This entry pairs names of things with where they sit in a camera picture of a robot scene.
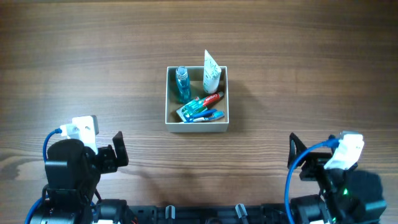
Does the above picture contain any blue white Colgate toothbrush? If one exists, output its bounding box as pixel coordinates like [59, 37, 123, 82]
[186, 110, 224, 123]

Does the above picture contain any green white soap box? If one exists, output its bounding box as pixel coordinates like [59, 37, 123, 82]
[176, 106, 208, 122]

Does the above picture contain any Colgate toothpaste tube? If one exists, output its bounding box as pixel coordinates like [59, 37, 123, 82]
[183, 91, 224, 114]

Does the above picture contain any blue Listerine mouthwash bottle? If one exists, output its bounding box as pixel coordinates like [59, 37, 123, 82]
[175, 66, 191, 104]

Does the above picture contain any white Pantene tube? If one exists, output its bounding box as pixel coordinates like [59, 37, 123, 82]
[203, 50, 221, 94]

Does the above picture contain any blue disposable razor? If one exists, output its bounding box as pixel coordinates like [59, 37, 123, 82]
[186, 109, 216, 121]

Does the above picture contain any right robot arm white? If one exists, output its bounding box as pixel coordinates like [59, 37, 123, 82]
[284, 131, 387, 223]

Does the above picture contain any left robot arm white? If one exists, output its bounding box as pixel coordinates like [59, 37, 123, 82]
[24, 132, 136, 224]

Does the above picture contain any white open cardboard box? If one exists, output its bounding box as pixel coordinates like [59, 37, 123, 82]
[165, 66, 229, 133]

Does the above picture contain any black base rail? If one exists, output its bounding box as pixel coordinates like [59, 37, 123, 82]
[93, 198, 299, 224]

